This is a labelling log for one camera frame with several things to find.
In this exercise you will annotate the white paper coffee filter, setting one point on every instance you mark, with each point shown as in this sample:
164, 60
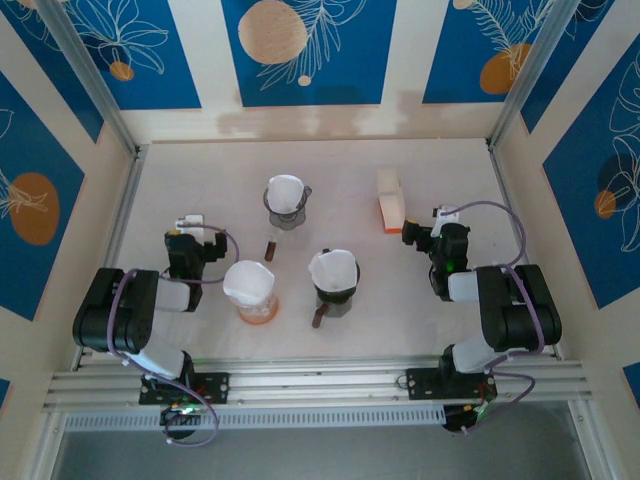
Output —
285, 192
332, 270
247, 280

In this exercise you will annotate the clear plastic coffee dripper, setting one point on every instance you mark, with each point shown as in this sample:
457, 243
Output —
250, 306

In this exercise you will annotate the orange transparent server jug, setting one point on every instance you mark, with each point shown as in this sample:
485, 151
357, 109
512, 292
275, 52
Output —
257, 317

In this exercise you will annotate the grey plastic coffee dripper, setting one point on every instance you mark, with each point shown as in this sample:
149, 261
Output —
295, 217

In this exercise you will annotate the dark green coffee dripper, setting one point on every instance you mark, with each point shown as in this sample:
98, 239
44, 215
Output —
335, 298

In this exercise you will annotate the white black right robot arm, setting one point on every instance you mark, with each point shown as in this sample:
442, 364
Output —
520, 310

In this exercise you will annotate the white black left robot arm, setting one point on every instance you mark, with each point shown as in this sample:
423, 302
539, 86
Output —
125, 310

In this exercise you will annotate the black controller box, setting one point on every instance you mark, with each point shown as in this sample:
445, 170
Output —
455, 417
175, 415

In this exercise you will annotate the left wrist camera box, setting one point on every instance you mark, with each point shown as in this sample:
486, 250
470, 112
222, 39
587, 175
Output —
191, 221

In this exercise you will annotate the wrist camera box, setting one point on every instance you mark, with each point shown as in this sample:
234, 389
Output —
191, 221
445, 212

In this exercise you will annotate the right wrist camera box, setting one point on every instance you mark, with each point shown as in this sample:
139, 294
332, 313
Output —
445, 212

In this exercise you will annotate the aluminium side rail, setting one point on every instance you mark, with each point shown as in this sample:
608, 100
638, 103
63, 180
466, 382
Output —
125, 200
501, 175

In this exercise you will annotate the aluminium front rail beam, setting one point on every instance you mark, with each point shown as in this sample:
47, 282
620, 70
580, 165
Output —
320, 385

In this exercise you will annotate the aluminium frame post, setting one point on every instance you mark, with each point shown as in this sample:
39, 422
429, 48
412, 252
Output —
528, 75
92, 75

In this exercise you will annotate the short aluminium frame leg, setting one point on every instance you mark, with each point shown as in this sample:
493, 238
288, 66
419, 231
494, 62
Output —
42, 450
592, 450

